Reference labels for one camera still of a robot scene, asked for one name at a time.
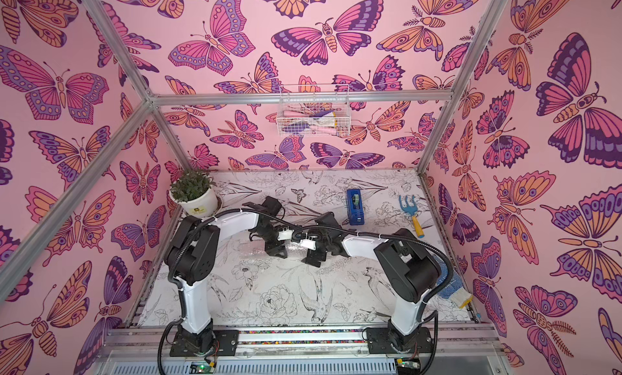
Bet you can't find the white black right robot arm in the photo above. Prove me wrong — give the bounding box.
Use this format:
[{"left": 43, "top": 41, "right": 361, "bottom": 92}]
[{"left": 292, "top": 224, "right": 454, "bottom": 337}]

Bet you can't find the blue white work glove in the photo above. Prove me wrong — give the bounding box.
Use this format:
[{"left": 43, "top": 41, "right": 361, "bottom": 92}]
[{"left": 437, "top": 268, "right": 473, "bottom": 309}]

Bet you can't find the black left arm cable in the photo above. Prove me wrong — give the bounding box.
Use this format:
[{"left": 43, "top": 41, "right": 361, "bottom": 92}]
[{"left": 156, "top": 206, "right": 302, "bottom": 375}]

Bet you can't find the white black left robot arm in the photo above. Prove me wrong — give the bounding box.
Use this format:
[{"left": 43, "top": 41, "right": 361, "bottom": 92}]
[{"left": 165, "top": 197, "right": 291, "bottom": 334}]

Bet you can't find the aluminium frame post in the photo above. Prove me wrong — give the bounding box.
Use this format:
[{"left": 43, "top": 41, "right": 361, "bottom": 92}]
[{"left": 417, "top": 0, "right": 509, "bottom": 175}]

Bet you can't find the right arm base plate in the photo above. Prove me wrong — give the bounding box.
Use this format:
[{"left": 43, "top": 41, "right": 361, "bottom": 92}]
[{"left": 362, "top": 327, "right": 434, "bottom": 355}]

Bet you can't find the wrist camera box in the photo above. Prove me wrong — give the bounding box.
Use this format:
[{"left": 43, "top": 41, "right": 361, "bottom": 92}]
[
  {"left": 277, "top": 229, "right": 294, "bottom": 241},
  {"left": 298, "top": 238, "right": 317, "bottom": 251}
]

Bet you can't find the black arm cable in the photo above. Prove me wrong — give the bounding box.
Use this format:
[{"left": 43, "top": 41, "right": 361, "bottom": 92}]
[
  {"left": 156, "top": 206, "right": 302, "bottom": 375},
  {"left": 291, "top": 223, "right": 455, "bottom": 308}
]

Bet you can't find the teal garden fork yellow handle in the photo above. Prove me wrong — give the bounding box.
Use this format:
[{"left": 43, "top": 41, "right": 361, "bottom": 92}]
[{"left": 398, "top": 195, "right": 424, "bottom": 238}]

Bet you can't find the blue tape dispenser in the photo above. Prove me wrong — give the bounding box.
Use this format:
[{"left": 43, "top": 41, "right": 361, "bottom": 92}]
[{"left": 346, "top": 189, "right": 364, "bottom": 226}]

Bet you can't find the aluminium front rail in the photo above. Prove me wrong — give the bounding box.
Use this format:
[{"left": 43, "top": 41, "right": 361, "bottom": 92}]
[{"left": 92, "top": 323, "right": 513, "bottom": 374}]

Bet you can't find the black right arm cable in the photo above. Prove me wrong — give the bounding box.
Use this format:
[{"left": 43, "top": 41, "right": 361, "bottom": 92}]
[{"left": 291, "top": 223, "right": 455, "bottom": 308}]

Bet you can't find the white wire wall basket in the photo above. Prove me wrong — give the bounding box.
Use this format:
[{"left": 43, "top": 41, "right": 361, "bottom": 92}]
[{"left": 275, "top": 83, "right": 351, "bottom": 138}]

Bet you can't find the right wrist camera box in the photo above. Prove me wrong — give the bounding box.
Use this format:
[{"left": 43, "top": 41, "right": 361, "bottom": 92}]
[{"left": 298, "top": 238, "right": 317, "bottom": 251}]

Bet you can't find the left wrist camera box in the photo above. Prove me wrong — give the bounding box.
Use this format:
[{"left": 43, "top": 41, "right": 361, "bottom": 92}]
[{"left": 277, "top": 229, "right": 294, "bottom": 241}]

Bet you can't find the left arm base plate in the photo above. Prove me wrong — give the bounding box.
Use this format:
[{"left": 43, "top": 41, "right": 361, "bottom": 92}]
[{"left": 169, "top": 328, "right": 240, "bottom": 357}]

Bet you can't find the potted green plant white pot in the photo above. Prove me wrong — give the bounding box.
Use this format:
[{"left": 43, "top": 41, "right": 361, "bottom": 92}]
[{"left": 169, "top": 169, "right": 219, "bottom": 219}]

